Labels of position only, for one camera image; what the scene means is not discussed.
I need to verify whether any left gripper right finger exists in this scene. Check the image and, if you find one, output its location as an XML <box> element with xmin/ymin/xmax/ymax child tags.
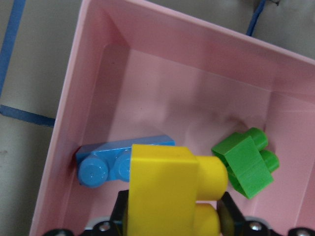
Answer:
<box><xmin>217</xmin><ymin>192</ymin><xmax>245</xmax><ymax>235</ymax></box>

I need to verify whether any blue toy block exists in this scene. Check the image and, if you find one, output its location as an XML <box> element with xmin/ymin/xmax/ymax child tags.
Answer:
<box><xmin>75</xmin><ymin>135</ymin><xmax>175</xmax><ymax>188</ymax></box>

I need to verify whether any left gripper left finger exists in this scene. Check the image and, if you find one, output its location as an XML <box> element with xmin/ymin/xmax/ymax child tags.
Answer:
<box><xmin>110</xmin><ymin>190</ymin><xmax>129</xmax><ymax>234</ymax></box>

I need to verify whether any yellow toy block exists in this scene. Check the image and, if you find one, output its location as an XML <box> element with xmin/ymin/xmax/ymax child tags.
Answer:
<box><xmin>126</xmin><ymin>145</ymin><xmax>228</xmax><ymax>236</ymax></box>

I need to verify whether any green toy block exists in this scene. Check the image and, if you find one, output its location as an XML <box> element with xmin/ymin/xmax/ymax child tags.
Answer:
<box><xmin>212</xmin><ymin>127</ymin><xmax>280</xmax><ymax>199</ymax></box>

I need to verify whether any pink plastic box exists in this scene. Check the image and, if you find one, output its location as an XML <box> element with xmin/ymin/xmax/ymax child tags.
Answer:
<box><xmin>30</xmin><ymin>0</ymin><xmax>315</xmax><ymax>236</ymax></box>

